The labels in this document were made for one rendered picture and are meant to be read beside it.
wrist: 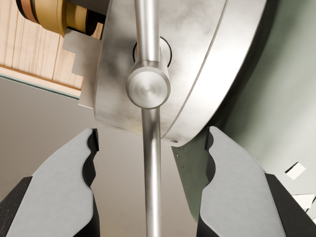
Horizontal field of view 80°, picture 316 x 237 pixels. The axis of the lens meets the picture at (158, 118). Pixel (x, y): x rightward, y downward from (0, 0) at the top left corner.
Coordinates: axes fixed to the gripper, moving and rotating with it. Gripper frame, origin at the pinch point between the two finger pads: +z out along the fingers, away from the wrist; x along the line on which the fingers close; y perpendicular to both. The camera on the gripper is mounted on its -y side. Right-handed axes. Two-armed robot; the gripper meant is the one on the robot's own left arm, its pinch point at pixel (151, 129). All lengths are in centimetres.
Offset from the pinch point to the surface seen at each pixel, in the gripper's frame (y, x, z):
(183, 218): 163, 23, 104
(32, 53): 1, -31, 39
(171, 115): 2.9, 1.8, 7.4
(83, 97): 4.5, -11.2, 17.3
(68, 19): -6.4, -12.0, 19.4
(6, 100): 45, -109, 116
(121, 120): 4.3, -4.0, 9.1
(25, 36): -3, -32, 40
